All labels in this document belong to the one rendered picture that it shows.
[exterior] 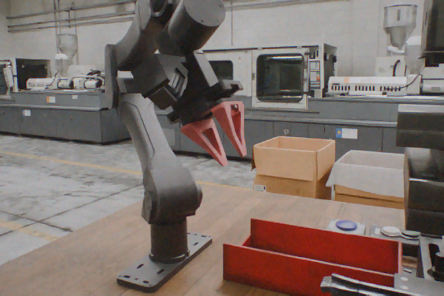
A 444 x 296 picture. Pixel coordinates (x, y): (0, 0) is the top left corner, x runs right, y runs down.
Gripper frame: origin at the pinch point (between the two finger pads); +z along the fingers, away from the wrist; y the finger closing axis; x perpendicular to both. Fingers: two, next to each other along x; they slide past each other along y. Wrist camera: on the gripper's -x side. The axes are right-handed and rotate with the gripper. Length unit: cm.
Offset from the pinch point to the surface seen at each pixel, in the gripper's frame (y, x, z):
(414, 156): 21.4, -12.1, 7.8
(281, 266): -1.6, 1.5, 17.3
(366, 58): 2, 628, -68
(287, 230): -3.2, 13.0, 15.3
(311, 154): -45, 205, 16
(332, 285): 7.9, -8.2, 18.0
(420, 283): 15.5, -3.9, 22.2
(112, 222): -39.2, 12.7, 0.3
